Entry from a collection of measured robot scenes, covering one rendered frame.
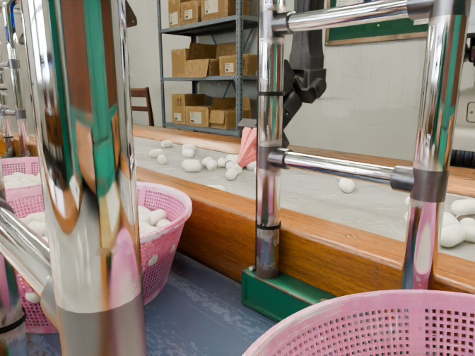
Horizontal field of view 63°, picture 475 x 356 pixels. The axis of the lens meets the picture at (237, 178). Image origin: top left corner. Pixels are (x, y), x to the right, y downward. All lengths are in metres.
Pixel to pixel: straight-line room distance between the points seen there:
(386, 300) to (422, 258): 0.04
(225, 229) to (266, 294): 0.10
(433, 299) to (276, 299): 0.16
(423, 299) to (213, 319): 0.21
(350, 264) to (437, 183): 0.12
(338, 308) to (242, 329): 0.15
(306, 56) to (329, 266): 0.56
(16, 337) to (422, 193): 0.27
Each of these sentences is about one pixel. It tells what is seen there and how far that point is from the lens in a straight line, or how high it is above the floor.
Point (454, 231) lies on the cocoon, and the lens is 0.46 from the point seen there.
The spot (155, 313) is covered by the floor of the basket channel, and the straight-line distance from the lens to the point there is 0.44.
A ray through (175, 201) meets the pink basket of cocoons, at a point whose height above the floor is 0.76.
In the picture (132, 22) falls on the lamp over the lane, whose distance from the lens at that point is 0.96.
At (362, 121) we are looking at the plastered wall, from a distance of 2.91.
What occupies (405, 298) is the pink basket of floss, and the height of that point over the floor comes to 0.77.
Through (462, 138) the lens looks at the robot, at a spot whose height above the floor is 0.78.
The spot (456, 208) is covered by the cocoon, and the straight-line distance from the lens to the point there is 0.58.
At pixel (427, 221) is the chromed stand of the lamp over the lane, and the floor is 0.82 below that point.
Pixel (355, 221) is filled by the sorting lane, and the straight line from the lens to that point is 0.51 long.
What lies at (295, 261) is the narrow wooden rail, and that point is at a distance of 0.41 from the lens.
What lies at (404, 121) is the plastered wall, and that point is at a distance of 2.78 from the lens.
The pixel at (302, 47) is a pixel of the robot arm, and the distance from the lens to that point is 0.87.
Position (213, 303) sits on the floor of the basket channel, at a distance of 0.44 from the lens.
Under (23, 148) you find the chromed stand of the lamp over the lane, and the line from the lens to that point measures 1.10.
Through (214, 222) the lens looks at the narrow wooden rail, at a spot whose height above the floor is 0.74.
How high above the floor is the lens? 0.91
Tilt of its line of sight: 13 degrees down
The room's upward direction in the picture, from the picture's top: straight up
